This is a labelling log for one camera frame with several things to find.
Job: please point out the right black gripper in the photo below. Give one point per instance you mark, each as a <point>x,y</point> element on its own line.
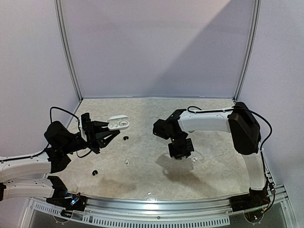
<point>180,147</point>

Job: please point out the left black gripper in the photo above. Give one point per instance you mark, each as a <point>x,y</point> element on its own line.
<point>96,135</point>

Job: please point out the white oval charging case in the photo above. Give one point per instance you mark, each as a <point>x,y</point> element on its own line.
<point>118,122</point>

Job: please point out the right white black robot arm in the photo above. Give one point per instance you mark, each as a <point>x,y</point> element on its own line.
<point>238,120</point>

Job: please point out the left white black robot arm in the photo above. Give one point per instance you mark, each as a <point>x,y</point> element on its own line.
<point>33,175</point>

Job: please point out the black earbud lower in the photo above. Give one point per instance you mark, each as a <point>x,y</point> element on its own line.
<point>95,172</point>

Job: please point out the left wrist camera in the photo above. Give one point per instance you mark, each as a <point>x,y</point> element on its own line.
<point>85,127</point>

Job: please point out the aluminium front rail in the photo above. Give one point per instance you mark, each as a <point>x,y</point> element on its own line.
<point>205,213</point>

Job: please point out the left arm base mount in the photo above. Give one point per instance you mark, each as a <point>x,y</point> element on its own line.
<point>69,202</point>

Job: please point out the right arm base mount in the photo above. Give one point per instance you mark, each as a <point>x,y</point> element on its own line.
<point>253,199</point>

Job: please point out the left aluminium frame post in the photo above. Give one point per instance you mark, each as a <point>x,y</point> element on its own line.
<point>66,49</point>

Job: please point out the aluminium frame post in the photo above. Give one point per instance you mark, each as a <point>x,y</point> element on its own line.
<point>66,49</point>
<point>249,48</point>

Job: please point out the right aluminium frame post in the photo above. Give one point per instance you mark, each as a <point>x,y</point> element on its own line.
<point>249,48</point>

